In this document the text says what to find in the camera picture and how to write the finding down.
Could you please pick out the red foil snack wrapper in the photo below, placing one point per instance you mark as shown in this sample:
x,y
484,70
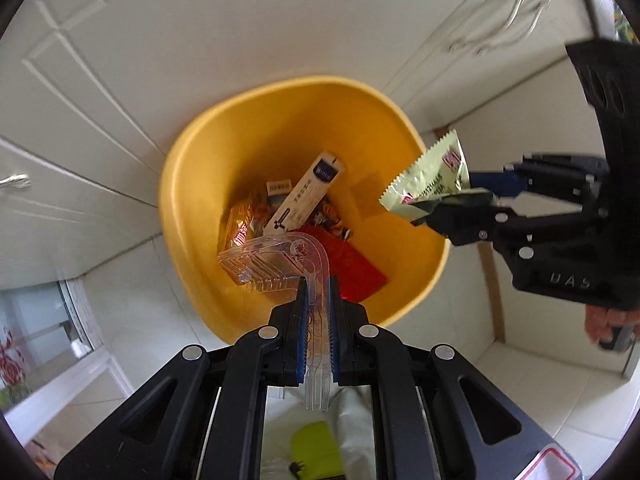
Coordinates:
x,y
358,278

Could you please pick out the yellow-green biscuit packet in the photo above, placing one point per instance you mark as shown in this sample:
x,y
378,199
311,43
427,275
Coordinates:
x,y
438,173

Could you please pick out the yellow plastic trash bin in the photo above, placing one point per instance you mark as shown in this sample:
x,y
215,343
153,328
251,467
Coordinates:
x,y
309,139

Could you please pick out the left metal cabinet handle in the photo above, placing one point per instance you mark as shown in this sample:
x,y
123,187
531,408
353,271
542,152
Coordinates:
x,y
15,182

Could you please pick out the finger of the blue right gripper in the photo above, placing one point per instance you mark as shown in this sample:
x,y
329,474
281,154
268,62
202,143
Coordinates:
x,y
573,179
467,218

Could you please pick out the metal cabinet door handle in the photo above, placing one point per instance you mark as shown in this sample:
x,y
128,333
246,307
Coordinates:
x,y
492,18

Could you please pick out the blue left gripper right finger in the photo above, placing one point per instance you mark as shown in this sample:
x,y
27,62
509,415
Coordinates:
x,y
334,305

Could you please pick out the white toothpaste tube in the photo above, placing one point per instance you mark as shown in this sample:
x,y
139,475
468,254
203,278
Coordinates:
x,y
306,194

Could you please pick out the golden yellow snack bag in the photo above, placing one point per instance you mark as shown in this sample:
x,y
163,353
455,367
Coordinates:
x,y
245,221

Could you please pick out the person right hand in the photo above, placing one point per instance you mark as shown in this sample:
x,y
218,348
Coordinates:
x,y
600,322

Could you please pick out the lime green object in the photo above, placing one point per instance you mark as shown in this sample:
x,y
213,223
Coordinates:
x,y
315,454

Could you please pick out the red white blue wrapper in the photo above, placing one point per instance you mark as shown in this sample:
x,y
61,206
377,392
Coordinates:
x,y
327,217

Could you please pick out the clear plastic tray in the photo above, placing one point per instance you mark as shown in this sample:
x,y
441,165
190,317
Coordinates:
x,y
271,267

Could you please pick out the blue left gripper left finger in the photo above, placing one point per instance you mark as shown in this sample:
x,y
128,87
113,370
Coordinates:
x,y
301,312

